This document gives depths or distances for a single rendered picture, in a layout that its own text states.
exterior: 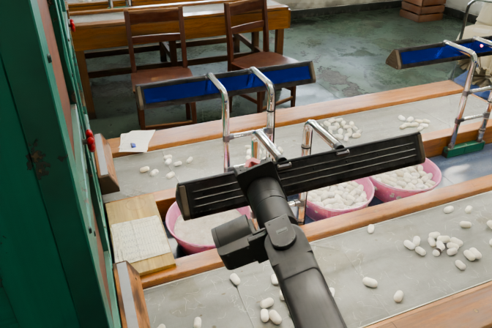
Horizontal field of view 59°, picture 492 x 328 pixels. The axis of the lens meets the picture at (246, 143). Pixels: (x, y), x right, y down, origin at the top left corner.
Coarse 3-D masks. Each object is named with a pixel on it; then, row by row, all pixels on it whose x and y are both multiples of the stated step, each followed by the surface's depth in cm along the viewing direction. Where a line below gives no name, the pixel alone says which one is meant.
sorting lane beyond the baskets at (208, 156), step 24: (456, 96) 218; (360, 120) 195; (384, 120) 195; (432, 120) 195; (480, 120) 195; (192, 144) 177; (216, 144) 177; (240, 144) 177; (288, 144) 177; (312, 144) 177; (120, 168) 162; (168, 168) 162; (192, 168) 162; (216, 168) 162; (120, 192) 149; (144, 192) 149
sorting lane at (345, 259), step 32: (384, 224) 135; (416, 224) 135; (448, 224) 135; (480, 224) 135; (320, 256) 123; (352, 256) 123; (384, 256) 123; (416, 256) 123; (448, 256) 123; (160, 288) 113; (192, 288) 113; (224, 288) 113; (256, 288) 113; (352, 288) 113; (384, 288) 113; (416, 288) 113; (448, 288) 113; (160, 320) 105; (192, 320) 105; (224, 320) 105; (256, 320) 105; (288, 320) 105; (352, 320) 105
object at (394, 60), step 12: (396, 48) 165; (408, 48) 167; (420, 48) 168; (432, 48) 170; (444, 48) 172; (480, 48) 178; (396, 60) 165; (408, 60) 166; (420, 60) 168; (432, 60) 170; (444, 60) 172; (456, 60) 174
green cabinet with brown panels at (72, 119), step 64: (0, 0) 32; (0, 64) 34; (64, 64) 82; (0, 128) 36; (64, 128) 42; (0, 192) 39; (64, 192) 41; (0, 256) 42; (64, 256) 44; (0, 320) 45; (64, 320) 48
